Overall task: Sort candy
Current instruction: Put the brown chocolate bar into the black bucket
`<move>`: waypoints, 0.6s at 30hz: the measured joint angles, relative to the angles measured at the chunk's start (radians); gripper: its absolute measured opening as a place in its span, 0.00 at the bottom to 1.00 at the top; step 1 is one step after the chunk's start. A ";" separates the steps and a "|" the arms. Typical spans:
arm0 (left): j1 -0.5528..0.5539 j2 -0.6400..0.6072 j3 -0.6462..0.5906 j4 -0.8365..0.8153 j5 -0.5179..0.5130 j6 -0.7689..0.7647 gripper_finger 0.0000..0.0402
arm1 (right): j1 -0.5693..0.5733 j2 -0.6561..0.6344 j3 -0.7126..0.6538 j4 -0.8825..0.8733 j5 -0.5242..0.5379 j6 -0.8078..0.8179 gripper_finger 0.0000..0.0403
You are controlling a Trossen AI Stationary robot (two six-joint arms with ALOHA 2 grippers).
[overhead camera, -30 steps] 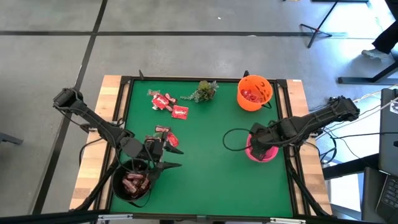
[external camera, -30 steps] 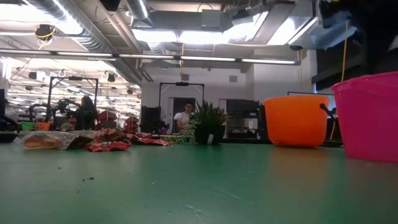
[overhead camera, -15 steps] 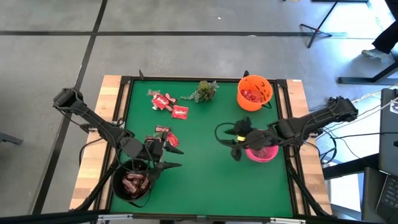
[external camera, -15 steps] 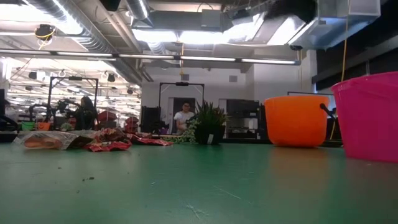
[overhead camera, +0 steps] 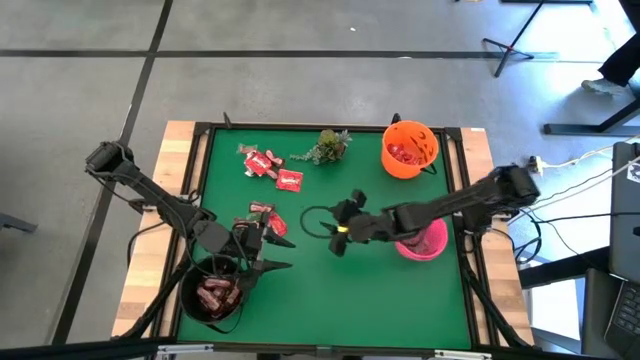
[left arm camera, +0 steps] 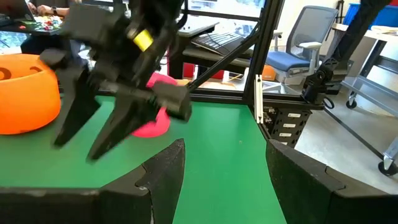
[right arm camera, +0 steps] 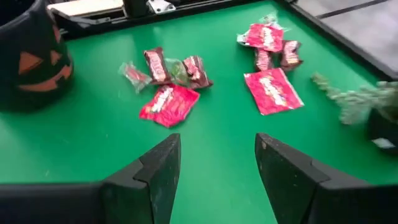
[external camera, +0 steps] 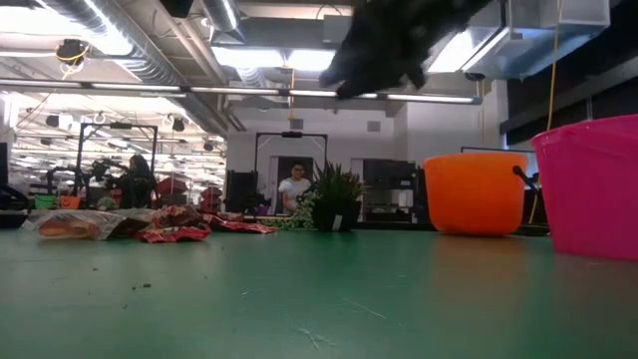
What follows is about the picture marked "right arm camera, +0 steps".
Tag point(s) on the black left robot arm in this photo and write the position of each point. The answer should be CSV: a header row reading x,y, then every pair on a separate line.
x,y
135,7

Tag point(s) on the green candy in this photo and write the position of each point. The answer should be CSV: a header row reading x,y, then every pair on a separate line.
x,y
177,71

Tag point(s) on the black table frame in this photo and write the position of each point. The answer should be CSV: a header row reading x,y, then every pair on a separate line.
x,y
342,40

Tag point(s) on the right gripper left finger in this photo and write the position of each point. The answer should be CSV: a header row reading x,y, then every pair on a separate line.
x,y
93,202

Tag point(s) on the red candy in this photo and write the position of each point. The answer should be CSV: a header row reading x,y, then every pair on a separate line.
x,y
135,76

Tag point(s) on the artificial succulent plant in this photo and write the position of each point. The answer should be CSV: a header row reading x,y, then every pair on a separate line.
x,y
357,99

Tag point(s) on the brown PayDay candy bar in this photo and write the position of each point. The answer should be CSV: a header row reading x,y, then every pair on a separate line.
x,y
290,54
157,67
263,59
197,71

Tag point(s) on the silver metal bracket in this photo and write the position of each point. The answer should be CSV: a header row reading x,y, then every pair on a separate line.
x,y
160,4

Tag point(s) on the black jack-o-lantern bucket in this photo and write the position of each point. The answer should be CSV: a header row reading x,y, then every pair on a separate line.
x,y
37,93

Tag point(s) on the red Skittles bag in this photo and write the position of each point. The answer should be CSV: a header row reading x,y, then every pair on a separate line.
x,y
264,37
273,91
169,104

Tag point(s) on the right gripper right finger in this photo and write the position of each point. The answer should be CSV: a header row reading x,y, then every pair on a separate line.
x,y
311,202

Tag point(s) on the clear wrapped candy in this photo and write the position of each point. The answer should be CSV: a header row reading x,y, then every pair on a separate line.
x,y
270,18
241,39

